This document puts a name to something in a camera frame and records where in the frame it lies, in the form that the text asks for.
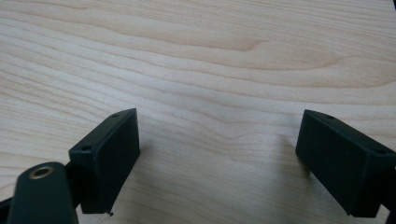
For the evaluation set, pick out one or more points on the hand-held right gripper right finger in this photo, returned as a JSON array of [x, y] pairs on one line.
[[342, 165]]

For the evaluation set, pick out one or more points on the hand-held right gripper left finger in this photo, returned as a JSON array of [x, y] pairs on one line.
[[106, 158]]

